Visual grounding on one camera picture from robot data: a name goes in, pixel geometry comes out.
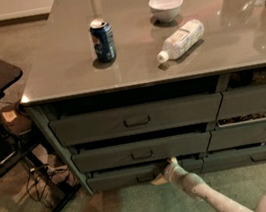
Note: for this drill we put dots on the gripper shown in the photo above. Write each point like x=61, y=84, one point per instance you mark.
x=173, y=173

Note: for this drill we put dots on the grey drawer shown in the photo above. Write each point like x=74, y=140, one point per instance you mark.
x=114, y=123
x=142, y=151
x=121, y=178
x=234, y=159
x=242, y=101
x=238, y=135

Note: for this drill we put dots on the grey drawer cabinet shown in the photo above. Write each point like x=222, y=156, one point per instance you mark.
x=67, y=79

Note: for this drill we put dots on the white plastic bottle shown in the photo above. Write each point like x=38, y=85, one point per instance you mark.
x=181, y=41

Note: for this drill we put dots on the blue soda can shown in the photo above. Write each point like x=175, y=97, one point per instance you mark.
x=103, y=41

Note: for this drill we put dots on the white bowl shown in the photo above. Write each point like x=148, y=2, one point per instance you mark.
x=165, y=10

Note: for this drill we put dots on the brown bag under stand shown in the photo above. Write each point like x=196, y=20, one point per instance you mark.
x=15, y=119

